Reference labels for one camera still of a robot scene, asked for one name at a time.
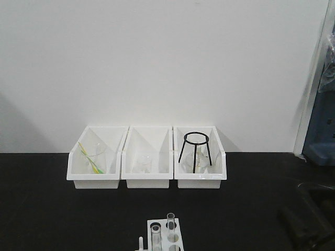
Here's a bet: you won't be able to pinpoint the clear test tube back right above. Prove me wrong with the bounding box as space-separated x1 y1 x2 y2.
166 212 175 235

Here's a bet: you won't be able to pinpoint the clear test tube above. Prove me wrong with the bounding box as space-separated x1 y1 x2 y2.
166 212 175 235
151 225 162 251

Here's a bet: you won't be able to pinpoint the clear test tube back left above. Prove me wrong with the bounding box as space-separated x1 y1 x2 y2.
151 225 162 251

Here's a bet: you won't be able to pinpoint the white test tube rack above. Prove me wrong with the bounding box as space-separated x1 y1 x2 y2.
138 218 184 250

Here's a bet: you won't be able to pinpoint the grey pegboard drying rack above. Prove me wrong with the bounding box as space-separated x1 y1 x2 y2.
300 15 335 168

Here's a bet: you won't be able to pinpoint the white middle storage bin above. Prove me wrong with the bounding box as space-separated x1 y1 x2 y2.
121 126 174 188

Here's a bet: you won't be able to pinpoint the white storage bin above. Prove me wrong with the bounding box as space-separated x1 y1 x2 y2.
66 126 129 189
173 126 227 189
121 126 174 188

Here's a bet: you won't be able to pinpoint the clear glass beaker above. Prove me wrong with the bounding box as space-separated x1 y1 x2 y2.
136 155 152 173

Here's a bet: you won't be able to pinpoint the white right storage bin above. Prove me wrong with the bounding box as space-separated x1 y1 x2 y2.
173 126 227 189

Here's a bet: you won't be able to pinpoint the clear glass flask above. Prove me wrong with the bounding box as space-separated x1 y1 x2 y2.
182 146 210 174

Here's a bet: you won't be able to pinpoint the white left storage bin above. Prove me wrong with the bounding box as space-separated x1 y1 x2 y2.
66 126 129 189

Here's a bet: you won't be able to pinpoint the yellow green stirring rods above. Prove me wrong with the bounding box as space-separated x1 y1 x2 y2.
78 142 104 174

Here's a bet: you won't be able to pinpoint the clear plastic bag of pegs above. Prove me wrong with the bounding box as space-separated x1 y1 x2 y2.
318 33 334 93

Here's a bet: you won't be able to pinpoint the black sink basin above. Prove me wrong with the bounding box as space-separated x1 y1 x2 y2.
277 182 334 250

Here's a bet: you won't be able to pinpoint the black wire tripod stand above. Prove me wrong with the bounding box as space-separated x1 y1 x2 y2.
178 131 212 166

